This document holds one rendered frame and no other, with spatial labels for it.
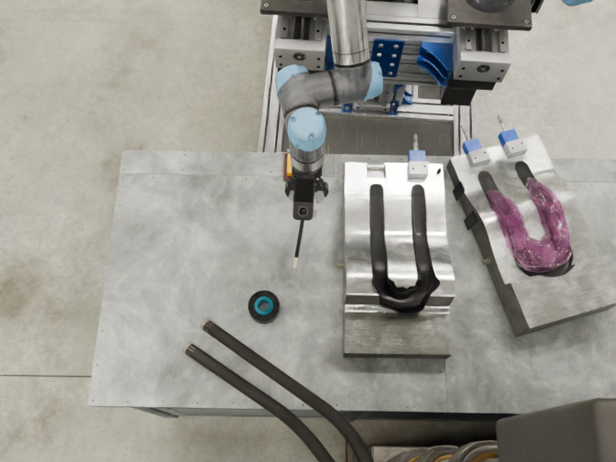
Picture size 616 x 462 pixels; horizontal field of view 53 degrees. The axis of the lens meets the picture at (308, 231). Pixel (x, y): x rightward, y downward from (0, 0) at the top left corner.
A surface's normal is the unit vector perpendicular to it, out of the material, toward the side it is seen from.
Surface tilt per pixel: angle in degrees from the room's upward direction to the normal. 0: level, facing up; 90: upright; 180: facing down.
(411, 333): 0
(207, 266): 0
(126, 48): 0
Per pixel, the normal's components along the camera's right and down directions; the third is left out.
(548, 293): 0.00, -0.35
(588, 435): -1.00, -0.02
